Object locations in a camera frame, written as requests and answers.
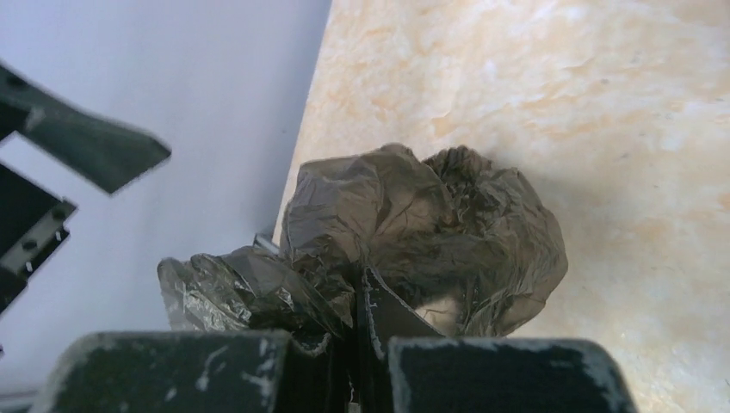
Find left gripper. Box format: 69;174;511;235
1;65;171;311

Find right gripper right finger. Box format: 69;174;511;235
356;268;637;413

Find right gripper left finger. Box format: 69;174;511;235
31;330;350;413

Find dark translucent trash bag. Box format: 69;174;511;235
158;144;568;337

